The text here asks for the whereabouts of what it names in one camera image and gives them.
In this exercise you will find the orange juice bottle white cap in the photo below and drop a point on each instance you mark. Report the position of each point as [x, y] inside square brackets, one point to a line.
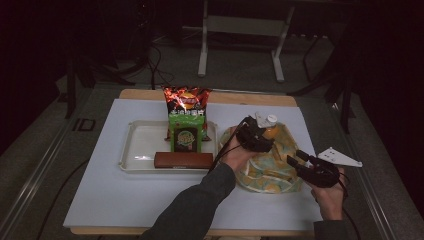
[271, 119]

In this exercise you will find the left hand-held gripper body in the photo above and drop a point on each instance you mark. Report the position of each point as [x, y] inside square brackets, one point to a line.
[250, 138]

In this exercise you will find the person's right hand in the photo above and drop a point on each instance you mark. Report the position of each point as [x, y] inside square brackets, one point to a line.
[330, 203]

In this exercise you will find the white desk frame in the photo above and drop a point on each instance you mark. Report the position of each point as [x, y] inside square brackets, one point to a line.
[246, 26]

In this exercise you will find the metal floor rail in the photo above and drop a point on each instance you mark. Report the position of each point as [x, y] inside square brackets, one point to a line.
[36, 173]
[360, 133]

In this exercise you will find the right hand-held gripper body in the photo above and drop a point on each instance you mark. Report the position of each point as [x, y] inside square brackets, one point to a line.
[320, 176]

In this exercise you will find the white table mat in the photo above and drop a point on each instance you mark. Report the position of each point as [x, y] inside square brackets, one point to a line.
[133, 200]

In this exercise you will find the black metal stand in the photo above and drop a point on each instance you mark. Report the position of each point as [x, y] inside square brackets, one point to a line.
[346, 100]
[70, 83]

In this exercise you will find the brown box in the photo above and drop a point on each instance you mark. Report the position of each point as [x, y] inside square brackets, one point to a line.
[183, 160]

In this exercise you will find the floral shopping bag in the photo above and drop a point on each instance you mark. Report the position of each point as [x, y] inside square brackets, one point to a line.
[270, 173]

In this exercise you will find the green drink carton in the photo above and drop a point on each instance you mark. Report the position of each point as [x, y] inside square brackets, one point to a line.
[186, 133]

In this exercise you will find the white plastic tray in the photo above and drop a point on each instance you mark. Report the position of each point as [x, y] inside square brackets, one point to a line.
[143, 146]

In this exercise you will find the person's left hand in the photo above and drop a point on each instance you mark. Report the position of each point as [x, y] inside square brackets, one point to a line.
[235, 156]

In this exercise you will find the red chips bag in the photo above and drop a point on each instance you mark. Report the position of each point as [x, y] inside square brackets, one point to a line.
[186, 98]

